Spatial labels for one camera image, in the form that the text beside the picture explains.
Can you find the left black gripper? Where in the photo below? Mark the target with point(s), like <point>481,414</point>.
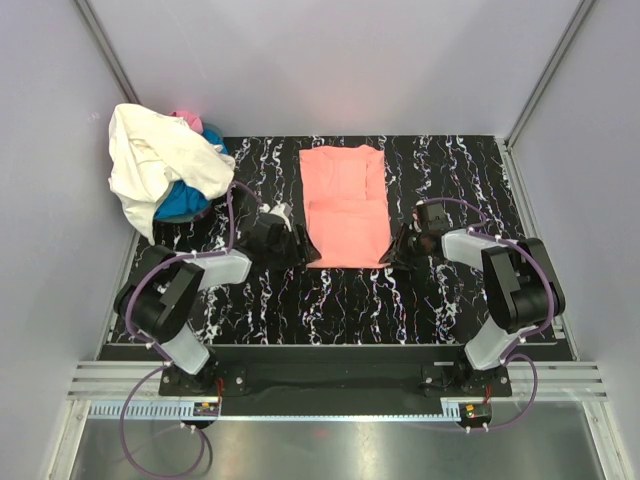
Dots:
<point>306,252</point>

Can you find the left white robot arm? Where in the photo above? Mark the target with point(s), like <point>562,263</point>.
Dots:
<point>158,296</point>

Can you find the blue t shirt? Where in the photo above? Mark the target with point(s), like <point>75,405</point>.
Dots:
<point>182,204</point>

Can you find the cream t shirt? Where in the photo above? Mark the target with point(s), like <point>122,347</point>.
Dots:
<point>150,152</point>

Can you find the right slotted cable duct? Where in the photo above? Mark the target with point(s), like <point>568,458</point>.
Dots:
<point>469,408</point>

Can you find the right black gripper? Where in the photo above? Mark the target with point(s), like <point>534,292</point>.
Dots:
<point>397,247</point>

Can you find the salmon pink t shirt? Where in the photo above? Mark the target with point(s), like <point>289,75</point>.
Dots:
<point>346,207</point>

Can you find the slotted cable duct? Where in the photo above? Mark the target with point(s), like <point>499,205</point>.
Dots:
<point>469,408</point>
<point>154,410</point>

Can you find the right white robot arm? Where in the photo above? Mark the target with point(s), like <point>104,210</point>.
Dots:
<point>523,294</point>

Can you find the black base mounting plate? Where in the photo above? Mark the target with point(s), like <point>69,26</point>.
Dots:
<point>337,381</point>

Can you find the left slotted cable duct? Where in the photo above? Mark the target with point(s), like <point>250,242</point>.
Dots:
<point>154,410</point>

